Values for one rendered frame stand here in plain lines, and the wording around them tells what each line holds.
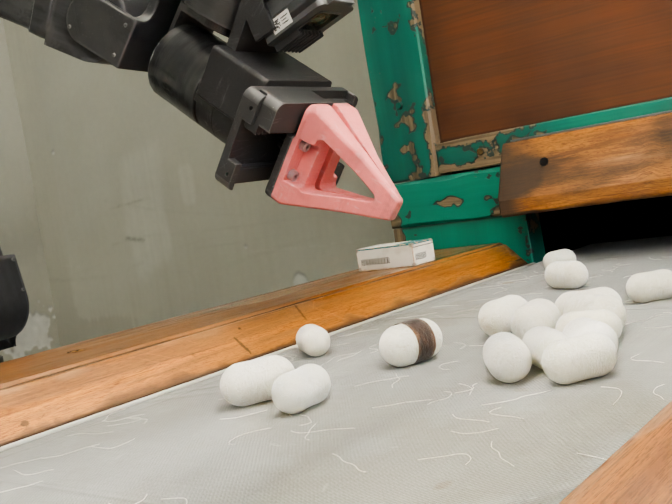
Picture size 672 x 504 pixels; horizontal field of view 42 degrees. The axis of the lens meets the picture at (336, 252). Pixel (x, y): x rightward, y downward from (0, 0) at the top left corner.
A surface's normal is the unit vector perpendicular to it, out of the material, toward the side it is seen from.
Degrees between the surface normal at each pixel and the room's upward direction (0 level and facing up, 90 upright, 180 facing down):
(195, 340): 45
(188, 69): 77
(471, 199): 90
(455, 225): 88
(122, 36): 90
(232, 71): 91
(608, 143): 67
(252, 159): 128
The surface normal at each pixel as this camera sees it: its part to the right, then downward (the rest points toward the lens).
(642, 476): -0.15, -0.99
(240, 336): 0.44, -0.77
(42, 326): 0.79, -0.10
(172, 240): -0.59, 0.14
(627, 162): -0.62, -0.25
